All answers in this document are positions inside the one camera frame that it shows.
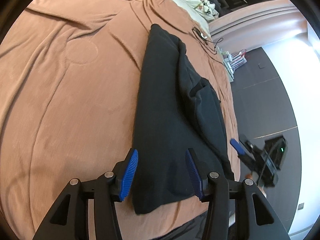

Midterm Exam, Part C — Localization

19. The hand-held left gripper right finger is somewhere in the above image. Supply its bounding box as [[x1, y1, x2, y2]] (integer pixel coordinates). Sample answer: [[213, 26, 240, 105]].
[[184, 148, 292, 240]]

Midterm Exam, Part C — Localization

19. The black and white cloth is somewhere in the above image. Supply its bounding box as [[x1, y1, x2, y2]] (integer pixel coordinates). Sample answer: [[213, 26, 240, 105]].
[[197, 0, 218, 18]]

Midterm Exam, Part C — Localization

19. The striped gift bag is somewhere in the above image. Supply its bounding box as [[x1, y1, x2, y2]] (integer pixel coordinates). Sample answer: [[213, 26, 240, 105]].
[[231, 50, 248, 67]]

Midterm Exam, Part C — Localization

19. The black t-shirt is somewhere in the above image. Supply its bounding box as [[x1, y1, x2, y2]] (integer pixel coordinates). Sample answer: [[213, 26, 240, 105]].
[[131, 24, 235, 215]]

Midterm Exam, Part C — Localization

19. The brown blanket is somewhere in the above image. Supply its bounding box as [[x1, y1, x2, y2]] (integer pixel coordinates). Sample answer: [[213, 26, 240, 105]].
[[0, 0, 240, 240]]

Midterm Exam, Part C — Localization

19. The black cable with earphones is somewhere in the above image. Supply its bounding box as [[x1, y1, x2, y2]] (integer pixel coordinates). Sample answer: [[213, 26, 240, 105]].
[[192, 27, 224, 55]]

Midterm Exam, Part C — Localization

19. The white nightstand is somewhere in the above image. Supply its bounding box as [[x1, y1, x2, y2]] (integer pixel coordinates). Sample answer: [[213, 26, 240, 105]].
[[216, 46, 237, 83]]

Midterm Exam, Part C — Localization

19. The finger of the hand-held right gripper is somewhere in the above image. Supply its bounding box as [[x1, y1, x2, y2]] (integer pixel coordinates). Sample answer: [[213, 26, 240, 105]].
[[239, 134, 259, 152], [229, 138, 254, 169]]

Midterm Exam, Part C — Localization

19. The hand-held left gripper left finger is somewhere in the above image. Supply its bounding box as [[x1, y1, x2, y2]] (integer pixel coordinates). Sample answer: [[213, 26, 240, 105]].
[[32, 148, 139, 240]]

